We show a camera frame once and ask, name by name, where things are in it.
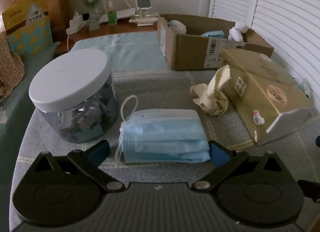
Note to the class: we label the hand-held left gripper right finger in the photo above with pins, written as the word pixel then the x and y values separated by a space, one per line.
pixel 218 154

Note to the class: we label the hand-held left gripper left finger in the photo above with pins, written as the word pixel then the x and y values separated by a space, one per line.
pixel 98 152

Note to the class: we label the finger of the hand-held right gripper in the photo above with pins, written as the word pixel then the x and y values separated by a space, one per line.
pixel 318 141
pixel 311 189

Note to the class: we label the stack of blue face masks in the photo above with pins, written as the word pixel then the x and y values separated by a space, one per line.
pixel 165 137

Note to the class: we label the cardboard box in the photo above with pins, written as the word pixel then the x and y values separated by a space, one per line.
pixel 190 52

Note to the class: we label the blue face mask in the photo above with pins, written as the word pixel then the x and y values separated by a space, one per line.
pixel 213 34

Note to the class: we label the blue and white plush toy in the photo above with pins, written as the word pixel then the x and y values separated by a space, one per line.
pixel 178 26

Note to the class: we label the small white charm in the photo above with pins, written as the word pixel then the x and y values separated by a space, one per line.
pixel 258 117

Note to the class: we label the clear plastic bag with blue item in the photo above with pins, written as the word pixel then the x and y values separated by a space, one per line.
pixel 304 87

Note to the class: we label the cream knotted cloth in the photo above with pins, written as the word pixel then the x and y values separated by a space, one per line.
pixel 212 97

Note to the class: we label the tan wrapped parcel box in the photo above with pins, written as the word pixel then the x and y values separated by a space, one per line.
pixel 262 89

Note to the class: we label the clear jar with white lid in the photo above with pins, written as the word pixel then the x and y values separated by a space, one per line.
pixel 70 79

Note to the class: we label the teal bedsheet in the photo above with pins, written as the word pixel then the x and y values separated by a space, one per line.
pixel 15 132

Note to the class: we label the light blue pad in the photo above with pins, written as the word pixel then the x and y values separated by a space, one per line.
pixel 125 52

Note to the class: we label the brown dotted garment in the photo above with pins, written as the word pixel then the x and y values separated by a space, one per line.
pixel 10 69

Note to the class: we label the wooden nightstand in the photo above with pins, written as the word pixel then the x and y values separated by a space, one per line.
pixel 105 28

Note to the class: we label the white power strip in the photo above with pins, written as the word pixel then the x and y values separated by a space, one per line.
pixel 75 25

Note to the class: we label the white louvred door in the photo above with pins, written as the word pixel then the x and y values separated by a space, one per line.
pixel 282 17

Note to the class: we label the green labelled bottle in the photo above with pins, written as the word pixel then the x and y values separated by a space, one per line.
pixel 112 17

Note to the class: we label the white router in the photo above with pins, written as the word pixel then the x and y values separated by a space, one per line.
pixel 122 13

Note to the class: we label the yellow paper bag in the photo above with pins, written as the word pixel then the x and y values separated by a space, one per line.
pixel 27 29

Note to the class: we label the white stand with screen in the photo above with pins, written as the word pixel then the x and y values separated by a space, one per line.
pixel 143 12

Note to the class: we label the small green desk fan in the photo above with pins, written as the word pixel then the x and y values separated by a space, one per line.
pixel 91 0

